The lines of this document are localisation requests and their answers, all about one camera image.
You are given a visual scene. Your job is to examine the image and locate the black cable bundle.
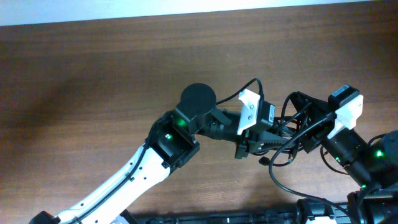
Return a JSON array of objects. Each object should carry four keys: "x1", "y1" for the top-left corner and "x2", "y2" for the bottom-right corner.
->
[{"x1": 257, "y1": 91, "x2": 315, "y2": 167}]

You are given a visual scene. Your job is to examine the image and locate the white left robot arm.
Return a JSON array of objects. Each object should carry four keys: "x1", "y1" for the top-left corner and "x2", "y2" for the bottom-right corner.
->
[{"x1": 31, "y1": 83, "x2": 287, "y2": 224}]

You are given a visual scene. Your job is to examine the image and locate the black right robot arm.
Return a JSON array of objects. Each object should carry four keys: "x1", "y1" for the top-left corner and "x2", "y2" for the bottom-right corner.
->
[{"x1": 292, "y1": 86, "x2": 397, "y2": 223}]

